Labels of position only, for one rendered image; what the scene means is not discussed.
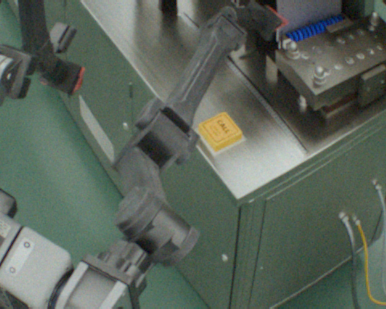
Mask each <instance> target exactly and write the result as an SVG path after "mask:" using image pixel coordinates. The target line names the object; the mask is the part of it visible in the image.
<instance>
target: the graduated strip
mask: <svg viewBox="0 0 386 309"><path fill-rule="evenodd" d="M179 17H180V18H182V20H183V21H184V22H185V23H186V24H187V25H188V26H189V27H190V28H192V30H193V31H194V32H195V33H197V35H200V33H199V28H200V26H199V24H197V23H196V22H195V21H193V19H192V18H191V17H189V16H188V14H186V13H185V12H182V13H180V14H179ZM223 62H224V63H225V64H226V65H227V66H229V67H230V69H231V70H232V71H233V72H234V73H235V74H236V76H237V77H238V78H239V79H240V80H241V82H242V83H243V84H244V85H245V86H246V88H248V89H249V90H250V91H251V92H252V94H253V95H254V96H255V97H256V98H257V100H258V101H259V102H260V103H261V105H262V106H263V107H264V108H265V110H266V111H267V112H268V113H269V114H270V116H271V117H272V118H273V119H274V120H275V122H276V123H277V124H278V125H279V126H280V127H281V128H282V130H283V131H284V132H285V134H286V135H287V137H288V138H289V140H290V141H291V142H292V143H293V144H294V145H295V146H296V147H297V149H298V151H299V152H300V153H301V154H302V156H304V155H306V154H308V153H309V152H310V151H309V150H308V149H307V148H306V146H305V145H304V144H303V142H302V140H301V139H300V138H299V137H298V136H297V135H296V134H295V132H294V131H293V130H292V128H291V127H290V126H289V125H288V124H287V122H286V121H285V120H284V119H283V117H282V116H281V115H280V114H279V112H278V111H277V110H276V109H275V108H274V107H273V106H272V104H271V103H270V102H269V101H268V100H267V99H266V97H265V96H264V95H263V94H262V93H261V91H260V90H259V89H258V88H257V87H256V85H255V84H254V83H253V82H252V81H251V80H250V79H249V78H248V77H247V76H246V75H245V73H244V72H243V71H242V70H241V69H240V67H239V66H237V65H236V64H235V62H234V61H233V60H232V59H231V58H230V57H229V56H225V58H224V60H223Z"/></svg>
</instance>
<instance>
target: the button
mask: <svg viewBox="0 0 386 309"><path fill-rule="evenodd" d="M198 131H199V133H200V134H202V135H203V137H204V138H205V139H206V141H207V142H208V144H209V145H210V146H211V148H212V149H213V150H214V151H215V152H217V151H219V150H222V149H224V148H225V147H226V146H228V145H230V144H232V143H234V142H237V141H239V140H241V139H242V132H241V131H240V129H239V127H238V126H236V124H235V123H234V122H233V121H232V119H231V118H230V117H229V116H228V115H227V114H226V113H222V114H220V115H217V116H215V117H213V118H211V119H209V120H207V121H205V122H203V123H201V124H198Z"/></svg>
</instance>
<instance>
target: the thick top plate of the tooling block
mask: <svg viewBox="0 0 386 309"><path fill-rule="evenodd" d="M369 18H370V15H367V16H365V17H362V18H360V19H356V20H354V21H352V23H354V26H353V27H354V28H352V29H349V30H347V31H344V32H342V33H338V34H336V35H333V36H330V35H328V34H327V32H326V31H324V32H322V33H319V34H317V35H313V36H311V37H309V38H306V39H303V40H301V41H300V40H299V41H298V42H295V43H296V44H297V45H298V50H299V56H300V57H299V58H297V59H296V60H292V59H290V58H289V57H288V56H287V55H286V54H285V50H286V49H284V48H283V47H282V48H280V49H278V50H276V55H275V57H276V63H275V66H276V68H277V69H278V70H279V71H280V72H281V73H282V74H283V75H284V76H285V77H286V78H287V79H288V80H289V81H290V83H291V84H292V85H293V86H294V87H295V88H296V89H297V90H298V91H299V92H300V94H301V95H302V96H303V97H304V99H305V100H306V101H307V102H308V103H309V104H310V106H311V108H312V109H313V110H315V111H316V110H317V109H320V108H321V107H323V106H325V105H327V104H329V103H330V102H332V101H334V100H336V99H337V98H338V99H339V98H340V97H341V96H344V95H346V94H347V93H349V92H350V91H352V90H355V89H356V88H358V87H359V78H360V75H362V74H363V73H365V72H368V71H369V70H371V69H373V68H376V67H377V66H380V65H381V64H383V65H384V66H385V67H386V22H385V21H384V20H383V19H382V18H381V17H380V15H379V18H380V25H379V26H374V25H372V24H371V23H370V22H369ZM318 65H321V66H322V67H323V69H324V73H325V75H326V82H325V84H315V83H314V81H313V79H312V76H313V74H314V73H313V70H314V69H315V66H316V67H317V66H318Z"/></svg>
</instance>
